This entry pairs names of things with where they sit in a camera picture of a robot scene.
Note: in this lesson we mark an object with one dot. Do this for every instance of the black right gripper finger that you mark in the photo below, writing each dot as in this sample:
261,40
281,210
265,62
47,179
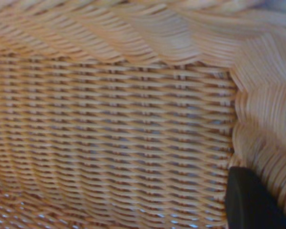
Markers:
250,202

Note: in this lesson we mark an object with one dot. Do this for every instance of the orange woven wicker basket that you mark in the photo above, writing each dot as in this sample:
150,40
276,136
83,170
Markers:
109,119

